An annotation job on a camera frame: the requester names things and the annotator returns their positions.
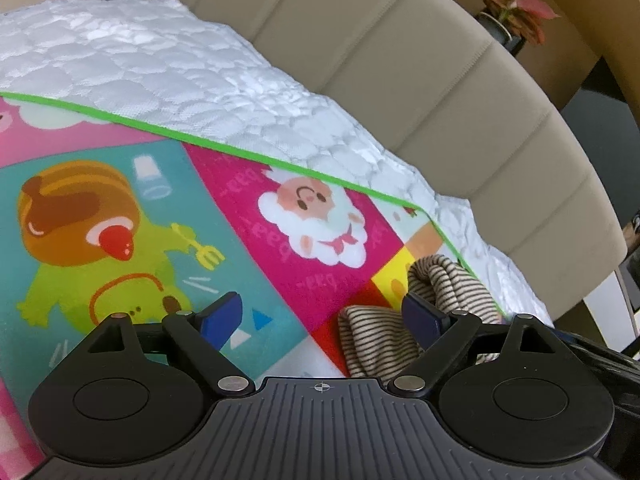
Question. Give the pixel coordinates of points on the red leaf potted plant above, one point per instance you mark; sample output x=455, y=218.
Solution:
x=514, y=22

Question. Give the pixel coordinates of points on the colourful cartoon play mat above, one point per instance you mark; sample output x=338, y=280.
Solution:
x=99, y=217

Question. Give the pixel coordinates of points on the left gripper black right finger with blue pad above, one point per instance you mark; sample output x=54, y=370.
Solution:
x=514, y=392

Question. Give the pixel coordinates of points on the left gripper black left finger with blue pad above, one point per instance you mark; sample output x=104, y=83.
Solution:
x=129, y=392

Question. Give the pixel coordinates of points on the beige padded headboard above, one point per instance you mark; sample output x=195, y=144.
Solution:
x=429, y=83

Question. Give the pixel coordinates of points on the beige striped knit garment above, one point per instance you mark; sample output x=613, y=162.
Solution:
x=379, y=342

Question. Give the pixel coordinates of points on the white quilted mattress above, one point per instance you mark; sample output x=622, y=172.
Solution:
x=154, y=66

